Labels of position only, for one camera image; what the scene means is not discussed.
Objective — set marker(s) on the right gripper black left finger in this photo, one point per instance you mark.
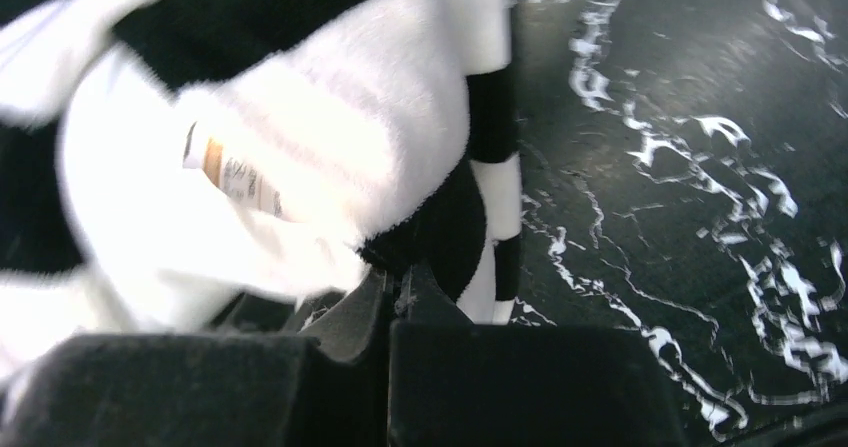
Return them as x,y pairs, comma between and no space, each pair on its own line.
321,386

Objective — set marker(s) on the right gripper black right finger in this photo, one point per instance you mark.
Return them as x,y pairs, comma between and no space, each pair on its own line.
454,383

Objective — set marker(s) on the black white striped pillowcase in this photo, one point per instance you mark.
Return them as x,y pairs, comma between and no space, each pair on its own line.
184,151

